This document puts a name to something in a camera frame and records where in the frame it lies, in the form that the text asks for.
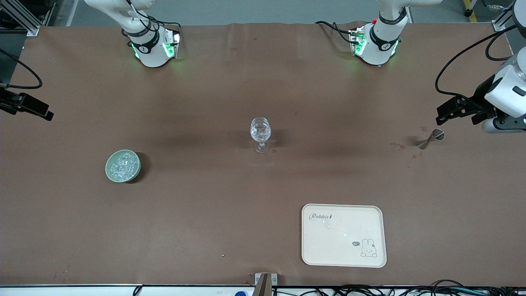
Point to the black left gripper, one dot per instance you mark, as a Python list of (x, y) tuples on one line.
[(479, 100)]

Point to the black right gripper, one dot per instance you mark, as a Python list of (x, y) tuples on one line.
[(8, 101)]

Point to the steel double jigger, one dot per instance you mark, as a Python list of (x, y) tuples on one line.
[(429, 139)]

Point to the clear ice cubes pile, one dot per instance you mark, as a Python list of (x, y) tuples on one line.
[(123, 164)]

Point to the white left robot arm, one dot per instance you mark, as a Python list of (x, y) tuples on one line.
[(380, 45)]

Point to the clear wine glass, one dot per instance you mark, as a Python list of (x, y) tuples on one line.
[(260, 131)]

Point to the green ceramic bowl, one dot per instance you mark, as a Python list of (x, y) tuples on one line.
[(110, 174)]

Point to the cream rabbit print tray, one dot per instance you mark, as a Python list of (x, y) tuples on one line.
[(343, 242)]

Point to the brown table cover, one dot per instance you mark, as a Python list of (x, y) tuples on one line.
[(205, 213)]

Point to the aluminium frame profile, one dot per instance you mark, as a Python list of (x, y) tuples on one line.
[(24, 20), (502, 22)]

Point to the grey metal camera bracket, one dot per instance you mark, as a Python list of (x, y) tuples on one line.
[(266, 283)]

